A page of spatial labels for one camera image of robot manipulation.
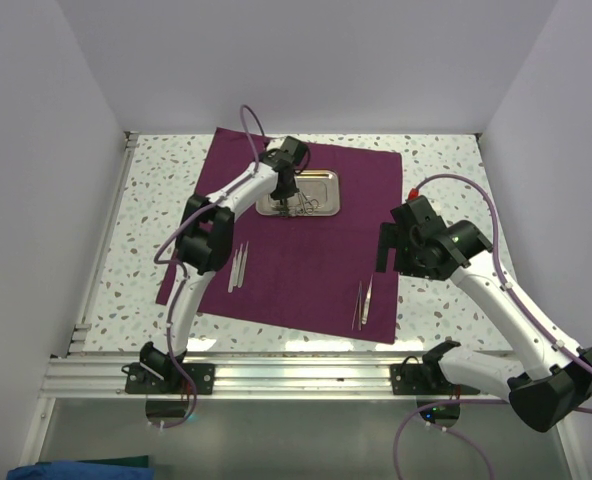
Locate green cloth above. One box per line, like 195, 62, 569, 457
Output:
78, 455, 152, 469

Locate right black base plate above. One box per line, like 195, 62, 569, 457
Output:
389, 356, 480, 397

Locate steel hemostat clamp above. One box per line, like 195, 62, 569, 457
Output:
295, 191, 320, 216

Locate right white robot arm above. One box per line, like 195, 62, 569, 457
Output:
376, 196, 592, 432

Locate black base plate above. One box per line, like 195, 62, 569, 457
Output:
389, 356, 480, 397
121, 363, 216, 395

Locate blue cloth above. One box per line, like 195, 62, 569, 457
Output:
6, 462, 155, 480

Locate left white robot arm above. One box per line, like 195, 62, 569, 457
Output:
139, 136, 310, 393

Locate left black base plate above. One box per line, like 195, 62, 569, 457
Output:
121, 363, 216, 395

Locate long steel forceps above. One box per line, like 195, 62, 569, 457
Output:
351, 281, 364, 331

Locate broad steel tweezers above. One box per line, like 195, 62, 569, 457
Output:
361, 278, 373, 326

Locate steel instrument tray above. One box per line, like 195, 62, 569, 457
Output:
255, 170, 341, 217

